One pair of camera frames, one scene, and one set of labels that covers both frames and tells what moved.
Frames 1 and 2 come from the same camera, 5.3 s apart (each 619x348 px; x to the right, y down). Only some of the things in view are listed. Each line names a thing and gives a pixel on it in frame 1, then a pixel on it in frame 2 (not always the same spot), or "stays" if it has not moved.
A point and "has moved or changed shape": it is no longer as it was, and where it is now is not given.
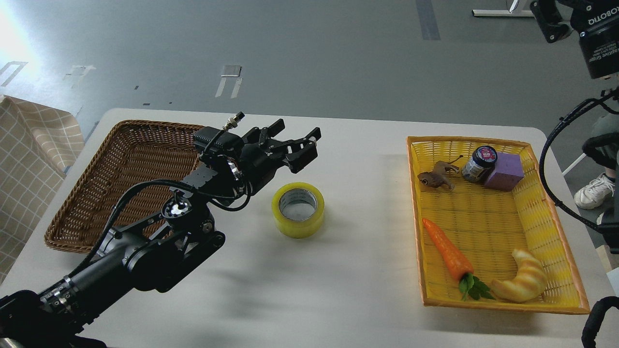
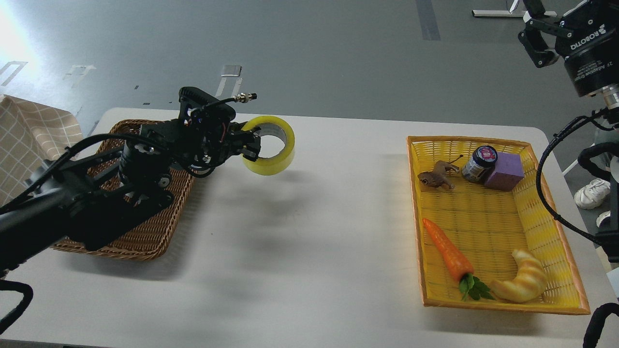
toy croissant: x=528 y=284 stays
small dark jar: x=478 y=168 stays
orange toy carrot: x=469 y=284 stays
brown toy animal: x=435 y=178 stays
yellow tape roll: x=298 y=210 has moved or changed shape
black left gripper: x=257 y=163 to x=215 y=140
